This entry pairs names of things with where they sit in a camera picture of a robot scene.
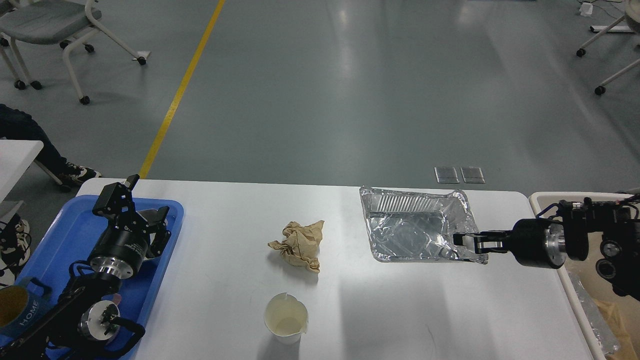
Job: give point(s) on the dark blue home mug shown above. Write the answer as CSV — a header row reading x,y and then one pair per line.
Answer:
x,y
22,305

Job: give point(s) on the white paper cup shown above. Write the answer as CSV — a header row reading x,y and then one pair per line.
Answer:
x,y
286,318

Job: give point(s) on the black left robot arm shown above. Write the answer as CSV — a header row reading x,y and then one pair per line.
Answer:
x,y
83,320

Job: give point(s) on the aluminium foil tray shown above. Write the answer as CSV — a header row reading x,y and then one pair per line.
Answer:
x,y
415,227

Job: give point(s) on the floor outlet plate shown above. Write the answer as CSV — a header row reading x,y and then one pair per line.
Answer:
x,y
446,175
472,174

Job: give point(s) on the blue plastic tray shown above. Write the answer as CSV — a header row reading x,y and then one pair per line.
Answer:
x,y
74,233

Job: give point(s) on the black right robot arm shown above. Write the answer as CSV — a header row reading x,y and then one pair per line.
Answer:
x,y
618,223

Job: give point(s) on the right floor outlet plate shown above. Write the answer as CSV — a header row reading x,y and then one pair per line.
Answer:
x,y
472,174

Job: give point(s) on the grey office chair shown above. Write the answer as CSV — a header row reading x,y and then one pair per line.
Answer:
x,y
50,22

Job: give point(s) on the discarded foil in bin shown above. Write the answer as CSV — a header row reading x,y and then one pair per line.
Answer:
x,y
600,338

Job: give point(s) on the beige plastic bin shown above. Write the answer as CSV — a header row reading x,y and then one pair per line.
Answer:
x,y
598,288

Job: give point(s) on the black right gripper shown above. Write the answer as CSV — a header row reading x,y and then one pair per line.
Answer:
x,y
536,243

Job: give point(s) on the pink home mug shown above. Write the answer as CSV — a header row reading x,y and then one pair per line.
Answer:
x,y
116,298

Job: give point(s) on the discarded brown paper in bin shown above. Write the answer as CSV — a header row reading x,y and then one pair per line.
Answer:
x,y
626,333

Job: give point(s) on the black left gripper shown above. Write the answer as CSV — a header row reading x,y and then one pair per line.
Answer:
x,y
122,245

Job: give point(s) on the left floor outlet plate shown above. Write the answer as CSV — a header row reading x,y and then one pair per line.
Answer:
x,y
446,175

